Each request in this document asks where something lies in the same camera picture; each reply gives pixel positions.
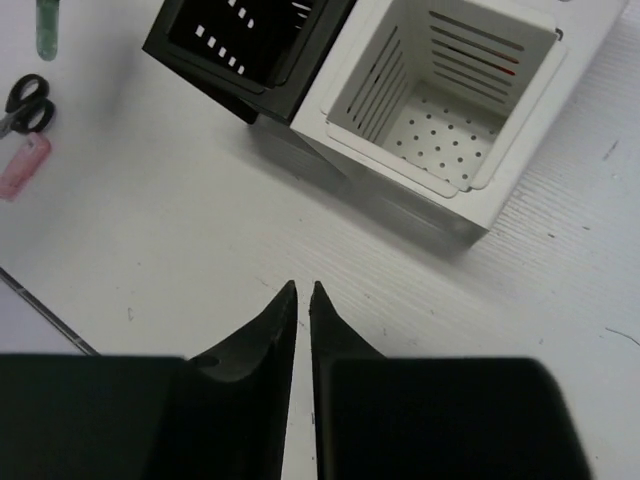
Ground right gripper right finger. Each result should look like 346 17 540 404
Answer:
309 283 592 479

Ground black slotted pen holder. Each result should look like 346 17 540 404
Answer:
143 0 354 125

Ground white slotted pen holder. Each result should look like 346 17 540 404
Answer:
291 1 625 247

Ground black handled scissors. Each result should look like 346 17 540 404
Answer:
1 73 56 138

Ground pink translucent eraser case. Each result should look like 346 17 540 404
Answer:
1 133 52 201

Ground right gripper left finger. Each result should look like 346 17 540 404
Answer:
1 282 298 479

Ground pale green eraser case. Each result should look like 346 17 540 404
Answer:
36 0 60 61

